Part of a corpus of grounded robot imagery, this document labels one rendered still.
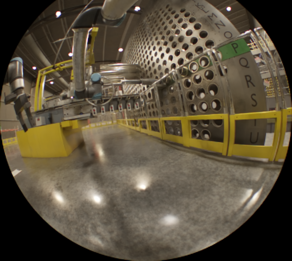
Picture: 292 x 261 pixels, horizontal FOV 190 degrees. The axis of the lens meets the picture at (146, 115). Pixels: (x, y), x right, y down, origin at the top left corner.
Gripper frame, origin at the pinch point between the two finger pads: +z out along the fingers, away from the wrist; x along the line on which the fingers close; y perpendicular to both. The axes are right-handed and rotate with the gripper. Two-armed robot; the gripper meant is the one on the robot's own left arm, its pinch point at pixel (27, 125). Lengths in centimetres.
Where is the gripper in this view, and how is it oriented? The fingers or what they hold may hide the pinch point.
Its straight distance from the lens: 56.3
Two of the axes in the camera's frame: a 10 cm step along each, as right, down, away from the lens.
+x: -9.5, 2.7, -1.5
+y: -2.5, -3.8, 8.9
